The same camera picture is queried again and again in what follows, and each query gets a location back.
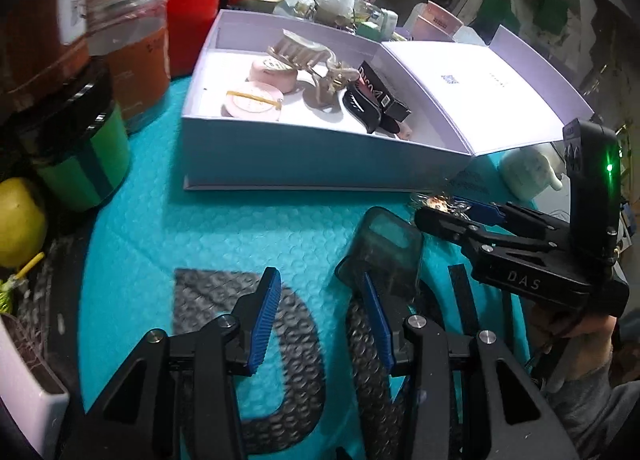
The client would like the lavender open gift box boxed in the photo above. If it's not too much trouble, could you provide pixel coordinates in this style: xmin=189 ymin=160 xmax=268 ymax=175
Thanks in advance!
xmin=181 ymin=10 xmax=592 ymax=191

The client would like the pearl white large hair clip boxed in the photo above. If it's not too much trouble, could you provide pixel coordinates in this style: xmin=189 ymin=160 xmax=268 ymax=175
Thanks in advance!
xmin=268 ymin=30 xmax=360 ymax=106

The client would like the pink lipstick tube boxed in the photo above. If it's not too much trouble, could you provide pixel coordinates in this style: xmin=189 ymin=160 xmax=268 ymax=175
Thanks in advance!
xmin=380 ymin=116 xmax=412 ymax=140

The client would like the pink round compact gold stripe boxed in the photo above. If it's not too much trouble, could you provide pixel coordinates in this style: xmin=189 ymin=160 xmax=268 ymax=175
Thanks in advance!
xmin=224 ymin=82 xmax=284 ymax=121

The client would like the person right hand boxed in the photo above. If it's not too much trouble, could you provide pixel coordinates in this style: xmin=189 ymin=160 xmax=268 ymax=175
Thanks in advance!
xmin=546 ymin=315 xmax=617 ymax=394

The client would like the brown spice jar white label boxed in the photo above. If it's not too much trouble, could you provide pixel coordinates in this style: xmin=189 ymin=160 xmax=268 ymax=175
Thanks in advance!
xmin=1 ymin=0 xmax=90 ymax=112

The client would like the white rectangular power bank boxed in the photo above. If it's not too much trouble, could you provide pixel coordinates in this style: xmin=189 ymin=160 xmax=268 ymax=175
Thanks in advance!
xmin=1 ymin=314 xmax=70 ymax=459

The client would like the green white medicine box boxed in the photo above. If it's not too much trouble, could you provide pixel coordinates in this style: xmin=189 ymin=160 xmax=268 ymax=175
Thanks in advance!
xmin=356 ymin=9 xmax=398 ymax=42

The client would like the black hair claw clip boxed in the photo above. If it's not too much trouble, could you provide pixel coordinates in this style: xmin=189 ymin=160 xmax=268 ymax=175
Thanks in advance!
xmin=343 ymin=86 xmax=382 ymax=134

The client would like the teal bubble mailer mat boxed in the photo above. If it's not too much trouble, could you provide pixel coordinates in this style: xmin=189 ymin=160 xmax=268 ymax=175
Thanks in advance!
xmin=77 ymin=74 xmax=542 ymax=460

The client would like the pink round compact with label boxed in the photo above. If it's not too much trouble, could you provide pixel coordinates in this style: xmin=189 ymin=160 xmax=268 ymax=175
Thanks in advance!
xmin=248 ymin=57 xmax=297 ymax=94

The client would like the green jar black lid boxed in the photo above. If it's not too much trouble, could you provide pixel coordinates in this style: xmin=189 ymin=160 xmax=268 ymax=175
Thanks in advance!
xmin=16 ymin=58 xmax=130 ymax=211

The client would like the short clear lid brown jar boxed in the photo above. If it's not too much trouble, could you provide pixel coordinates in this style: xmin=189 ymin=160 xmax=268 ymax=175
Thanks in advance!
xmin=87 ymin=0 xmax=170 ymax=134

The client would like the smoky transparent square case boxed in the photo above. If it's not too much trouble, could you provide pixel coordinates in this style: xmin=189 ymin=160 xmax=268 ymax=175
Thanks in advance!
xmin=334 ymin=206 xmax=424 ymax=302

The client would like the yellow green fruit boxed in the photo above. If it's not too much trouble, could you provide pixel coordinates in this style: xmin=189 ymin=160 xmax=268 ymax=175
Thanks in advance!
xmin=0 ymin=177 xmax=47 ymax=269

